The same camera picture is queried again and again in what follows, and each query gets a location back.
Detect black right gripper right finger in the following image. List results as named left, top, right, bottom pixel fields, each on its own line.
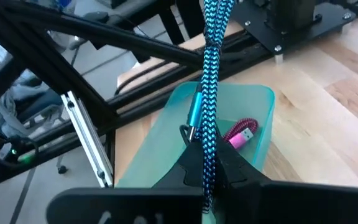
left=213, top=130, right=358, bottom=224

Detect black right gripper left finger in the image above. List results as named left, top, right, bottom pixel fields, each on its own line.
left=45, top=138, right=205, bottom=224

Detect pink braided USB cable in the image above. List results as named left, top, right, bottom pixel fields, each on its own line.
left=223, top=118, right=260, bottom=151

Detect blue braided USB cable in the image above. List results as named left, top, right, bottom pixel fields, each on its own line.
left=186, top=0, right=236, bottom=215

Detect green translucent plastic tray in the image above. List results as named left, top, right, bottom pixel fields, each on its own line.
left=115, top=81, right=276, bottom=224

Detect silver aluminium bar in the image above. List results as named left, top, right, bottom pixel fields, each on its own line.
left=60, top=90, right=115, bottom=189

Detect grey office chair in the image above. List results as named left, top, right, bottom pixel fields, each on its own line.
left=0, top=70, right=74, bottom=175

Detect black aluminium table frame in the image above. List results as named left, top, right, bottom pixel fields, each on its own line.
left=0, top=0, right=273, bottom=185

